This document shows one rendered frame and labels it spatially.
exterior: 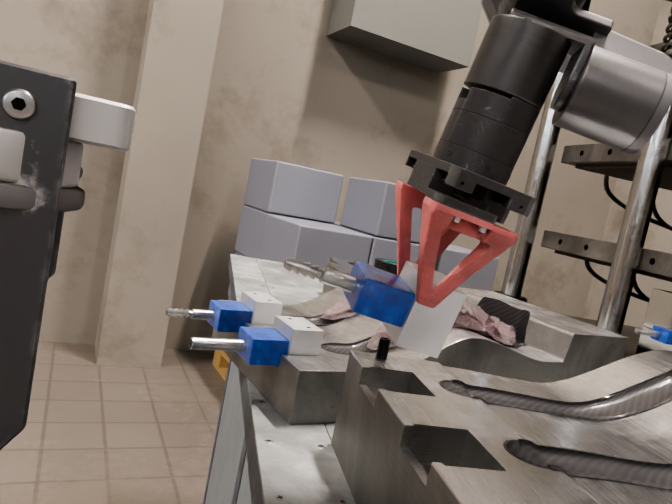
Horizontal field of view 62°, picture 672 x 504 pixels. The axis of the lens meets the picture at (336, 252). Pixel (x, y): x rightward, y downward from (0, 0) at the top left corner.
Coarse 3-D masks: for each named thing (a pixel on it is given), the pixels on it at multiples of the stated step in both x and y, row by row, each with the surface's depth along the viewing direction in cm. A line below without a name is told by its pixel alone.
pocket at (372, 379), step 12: (372, 372) 47; (384, 372) 47; (396, 372) 47; (408, 372) 48; (360, 384) 46; (372, 384) 47; (384, 384) 47; (396, 384) 47; (408, 384) 48; (420, 384) 46; (372, 396) 44
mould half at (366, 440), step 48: (432, 384) 45; (480, 384) 49; (528, 384) 54; (576, 384) 54; (624, 384) 52; (336, 432) 50; (384, 432) 39; (480, 432) 37; (528, 432) 40; (576, 432) 43; (624, 432) 45; (384, 480) 37; (432, 480) 31; (480, 480) 30; (528, 480) 31; (576, 480) 33
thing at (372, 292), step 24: (288, 264) 41; (360, 264) 43; (408, 264) 44; (360, 288) 40; (384, 288) 40; (408, 288) 42; (456, 288) 42; (360, 312) 41; (384, 312) 41; (408, 312) 41; (432, 312) 41; (456, 312) 41; (408, 336) 41; (432, 336) 42
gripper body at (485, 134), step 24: (480, 96) 38; (456, 120) 39; (480, 120) 38; (504, 120) 38; (528, 120) 38; (456, 144) 39; (480, 144) 38; (504, 144) 38; (456, 168) 36; (480, 168) 38; (504, 168) 39; (456, 192) 41; (504, 192) 37
